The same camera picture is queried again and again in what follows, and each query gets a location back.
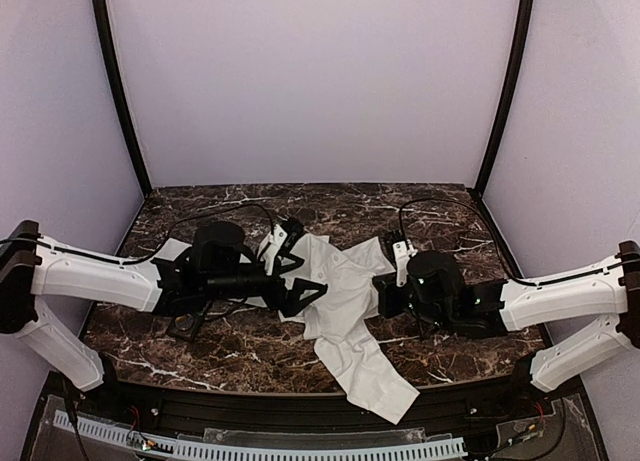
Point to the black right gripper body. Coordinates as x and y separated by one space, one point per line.
388 289

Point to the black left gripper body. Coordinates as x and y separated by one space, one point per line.
275 287

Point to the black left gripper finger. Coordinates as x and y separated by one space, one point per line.
286 263
302 293

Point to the white button shirt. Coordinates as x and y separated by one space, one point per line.
336 323

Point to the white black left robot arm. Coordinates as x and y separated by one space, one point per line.
34 266

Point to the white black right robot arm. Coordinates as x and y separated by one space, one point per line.
607 290

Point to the black square box near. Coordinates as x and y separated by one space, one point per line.
188 336

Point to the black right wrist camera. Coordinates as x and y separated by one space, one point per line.
422 278

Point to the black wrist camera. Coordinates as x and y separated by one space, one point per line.
422 278
220 247

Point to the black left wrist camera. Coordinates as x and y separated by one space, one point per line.
220 247

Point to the black front table rail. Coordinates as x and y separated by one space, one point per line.
467 408

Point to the white slotted cable duct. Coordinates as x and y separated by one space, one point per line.
219 444

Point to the black left frame post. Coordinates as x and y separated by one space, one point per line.
116 85

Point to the black frame post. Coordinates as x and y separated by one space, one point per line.
507 93
116 85

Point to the black right frame post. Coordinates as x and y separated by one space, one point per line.
507 93

